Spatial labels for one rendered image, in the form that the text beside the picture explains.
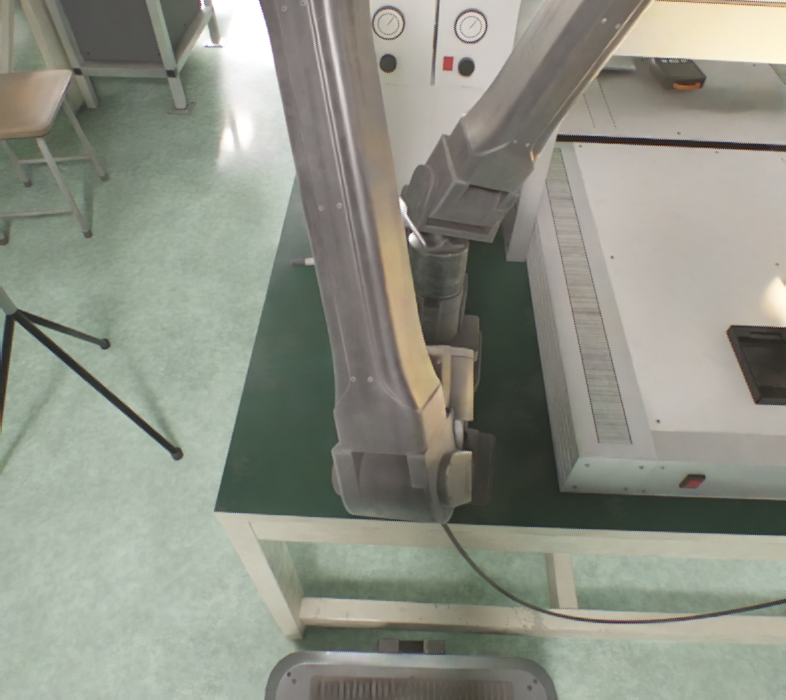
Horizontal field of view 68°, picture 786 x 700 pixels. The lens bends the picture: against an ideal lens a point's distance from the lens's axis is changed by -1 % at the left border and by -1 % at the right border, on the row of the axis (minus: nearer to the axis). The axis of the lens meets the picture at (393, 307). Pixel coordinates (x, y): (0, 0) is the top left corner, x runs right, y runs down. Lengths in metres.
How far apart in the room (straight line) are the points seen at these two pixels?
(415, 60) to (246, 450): 0.58
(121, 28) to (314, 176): 2.66
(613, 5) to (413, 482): 0.33
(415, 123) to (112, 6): 2.15
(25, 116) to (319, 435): 1.65
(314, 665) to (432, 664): 0.21
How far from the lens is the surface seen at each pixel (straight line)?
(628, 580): 1.65
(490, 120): 0.49
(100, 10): 2.98
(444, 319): 0.59
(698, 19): 0.88
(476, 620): 1.38
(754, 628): 1.56
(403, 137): 0.96
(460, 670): 1.25
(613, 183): 1.11
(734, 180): 1.21
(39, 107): 2.27
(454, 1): 0.86
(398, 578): 1.54
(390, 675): 1.24
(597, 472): 0.78
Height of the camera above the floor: 1.48
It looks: 49 degrees down
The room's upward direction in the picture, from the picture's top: 1 degrees clockwise
